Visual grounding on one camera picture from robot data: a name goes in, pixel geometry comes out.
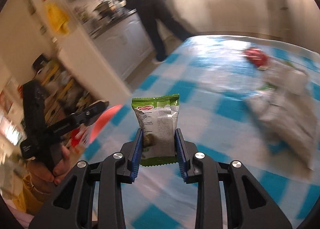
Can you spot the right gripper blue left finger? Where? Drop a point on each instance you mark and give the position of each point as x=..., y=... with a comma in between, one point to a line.
x=135, y=155

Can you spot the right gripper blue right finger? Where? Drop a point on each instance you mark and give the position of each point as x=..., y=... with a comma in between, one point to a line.
x=182, y=155

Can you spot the green snack packet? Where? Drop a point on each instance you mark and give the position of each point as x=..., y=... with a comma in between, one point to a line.
x=158, y=118

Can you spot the grey foil sachet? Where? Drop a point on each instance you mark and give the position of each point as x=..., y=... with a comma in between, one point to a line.
x=284, y=107

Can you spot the white kitchen cabinets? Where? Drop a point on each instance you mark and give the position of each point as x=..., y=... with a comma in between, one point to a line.
x=124, y=44

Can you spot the left hand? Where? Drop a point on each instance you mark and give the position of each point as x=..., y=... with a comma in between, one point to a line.
x=46, y=181

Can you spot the blue checkered tablecloth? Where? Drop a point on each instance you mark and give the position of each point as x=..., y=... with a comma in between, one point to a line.
x=239, y=175

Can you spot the yellow hanging towel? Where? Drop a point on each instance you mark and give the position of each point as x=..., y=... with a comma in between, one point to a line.
x=57, y=18

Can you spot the red snack packet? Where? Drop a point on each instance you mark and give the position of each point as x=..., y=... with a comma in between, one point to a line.
x=257, y=57

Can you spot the person in dark clothes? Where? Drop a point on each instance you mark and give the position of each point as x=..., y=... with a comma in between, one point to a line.
x=149, y=11

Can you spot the yellow wire storage rack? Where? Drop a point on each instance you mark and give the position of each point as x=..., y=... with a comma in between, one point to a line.
x=63, y=94

